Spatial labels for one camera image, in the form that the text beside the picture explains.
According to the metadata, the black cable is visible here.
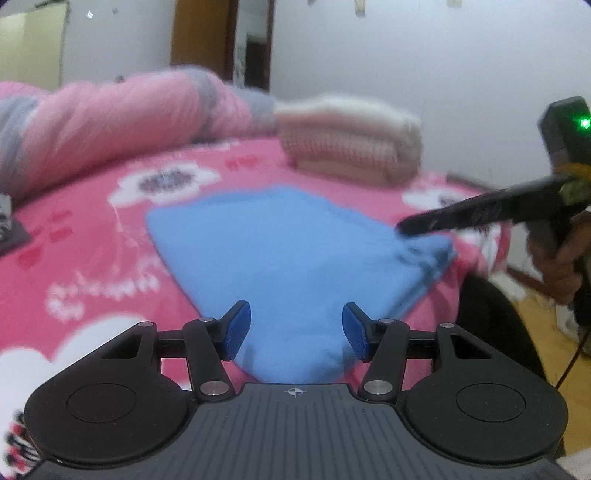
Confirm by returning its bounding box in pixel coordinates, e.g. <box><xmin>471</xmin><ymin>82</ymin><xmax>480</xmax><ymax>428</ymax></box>
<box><xmin>554</xmin><ymin>318</ymin><xmax>591</xmax><ymax>393</ymax></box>

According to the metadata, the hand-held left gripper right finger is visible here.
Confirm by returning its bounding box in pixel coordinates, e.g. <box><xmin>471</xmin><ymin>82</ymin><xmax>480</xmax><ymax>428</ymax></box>
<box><xmin>342</xmin><ymin>302</ymin><xmax>497</xmax><ymax>402</ymax></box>

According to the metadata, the wooden door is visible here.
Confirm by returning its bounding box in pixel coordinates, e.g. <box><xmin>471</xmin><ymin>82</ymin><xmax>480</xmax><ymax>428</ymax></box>
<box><xmin>172</xmin><ymin>0</ymin><xmax>275</xmax><ymax>90</ymax></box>

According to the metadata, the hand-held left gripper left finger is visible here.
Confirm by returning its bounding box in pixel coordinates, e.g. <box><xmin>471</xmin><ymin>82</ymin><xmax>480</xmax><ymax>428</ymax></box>
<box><xmin>99</xmin><ymin>300</ymin><xmax>252</xmax><ymax>402</ymax></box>

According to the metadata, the peach folded garment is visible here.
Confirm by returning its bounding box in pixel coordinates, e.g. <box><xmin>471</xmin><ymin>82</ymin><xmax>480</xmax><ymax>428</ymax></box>
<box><xmin>291</xmin><ymin>152</ymin><xmax>419</xmax><ymax>188</ymax></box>

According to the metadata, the pale yellow cabinet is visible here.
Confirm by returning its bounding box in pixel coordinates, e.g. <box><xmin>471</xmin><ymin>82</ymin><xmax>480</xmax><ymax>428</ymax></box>
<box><xmin>0</xmin><ymin>0</ymin><xmax>70</xmax><ymax>86</ymax></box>

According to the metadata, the pink grey quilt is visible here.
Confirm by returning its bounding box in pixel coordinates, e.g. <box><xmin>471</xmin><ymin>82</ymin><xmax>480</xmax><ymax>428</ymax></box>
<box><xmin>0</xmin><ymin>67</ymin><xmax>278</xmax><ymax>204</ymax></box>

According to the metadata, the person's right hand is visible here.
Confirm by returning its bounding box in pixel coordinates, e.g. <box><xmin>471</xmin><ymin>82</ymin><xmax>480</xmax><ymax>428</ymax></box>
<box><xmin>529</xmin><ymin>216</ymin><xmax>591</xmax><ymax>305</ymax></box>

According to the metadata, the pink floral bed sheet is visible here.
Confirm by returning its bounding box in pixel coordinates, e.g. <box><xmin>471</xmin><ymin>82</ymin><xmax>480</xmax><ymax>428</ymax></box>
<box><xmin>0</xmin><ymin>136</ymin><xmax>513</xmax><ymax>476</ymax></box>

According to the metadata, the grey folded garment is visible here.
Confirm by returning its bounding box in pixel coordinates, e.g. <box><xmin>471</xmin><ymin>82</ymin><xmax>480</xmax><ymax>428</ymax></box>
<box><xmin>0</xmin><ymin>194</ymin><xmax>34</xmax><ymax>257</ymax></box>

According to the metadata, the cream folded garment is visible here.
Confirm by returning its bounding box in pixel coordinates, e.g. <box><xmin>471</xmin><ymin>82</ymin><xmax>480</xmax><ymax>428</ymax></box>
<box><xmin>272</xmin><ymin>95</ymin><xmax>424</xmax><ymax>183</ymax></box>

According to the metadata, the blue t-shirt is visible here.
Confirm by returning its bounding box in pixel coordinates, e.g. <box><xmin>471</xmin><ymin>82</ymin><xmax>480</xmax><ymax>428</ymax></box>
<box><xmin>145</xmin><ymin>185</ymin><xmax>458</xmax><ymax>384</ymax></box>

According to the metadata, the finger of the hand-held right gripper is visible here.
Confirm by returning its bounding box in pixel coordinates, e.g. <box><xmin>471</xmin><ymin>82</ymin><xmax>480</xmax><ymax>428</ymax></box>
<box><xmin>396</xmin><ymin>186</ymin><xmax>519</xmax><ymax>237</ymax></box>

